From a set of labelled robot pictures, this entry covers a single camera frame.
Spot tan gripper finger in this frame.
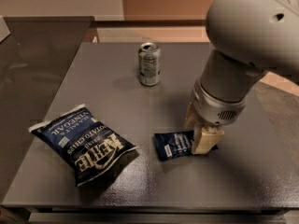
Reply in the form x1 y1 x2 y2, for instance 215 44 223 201
185 104 199 129
192 125 224 155

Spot dark blue rxbar wrapper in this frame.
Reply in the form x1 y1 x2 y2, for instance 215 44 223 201
153 130 219 161

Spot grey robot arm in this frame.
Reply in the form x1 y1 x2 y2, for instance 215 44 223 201
185 0 299 155

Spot silver 7up soda can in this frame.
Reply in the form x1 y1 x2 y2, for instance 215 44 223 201
138 43 161 87

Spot blue kettle chips bag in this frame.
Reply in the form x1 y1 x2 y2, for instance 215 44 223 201
28 104 136 187

